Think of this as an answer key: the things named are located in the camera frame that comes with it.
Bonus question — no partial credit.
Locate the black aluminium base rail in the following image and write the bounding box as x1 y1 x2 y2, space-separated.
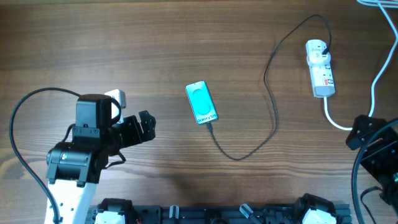
86 203 352 224

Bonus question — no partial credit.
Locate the white power strip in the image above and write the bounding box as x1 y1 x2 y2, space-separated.
305 39 335 98

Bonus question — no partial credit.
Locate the black USB charging cable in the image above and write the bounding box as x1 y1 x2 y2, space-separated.
205 13 333 162

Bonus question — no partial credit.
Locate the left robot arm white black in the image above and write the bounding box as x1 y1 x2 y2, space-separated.
45 94 156 223

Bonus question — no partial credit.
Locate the white USB charger plug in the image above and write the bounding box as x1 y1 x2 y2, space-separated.
307 50 331 67

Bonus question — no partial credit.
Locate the blue Galaxy smartphone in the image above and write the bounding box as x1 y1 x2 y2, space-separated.
185 80 218 125

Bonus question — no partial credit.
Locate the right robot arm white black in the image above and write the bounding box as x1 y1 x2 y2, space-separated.
346 114 397 208

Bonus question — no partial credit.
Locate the white power strip cord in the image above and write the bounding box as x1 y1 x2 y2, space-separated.
323 0 398 131

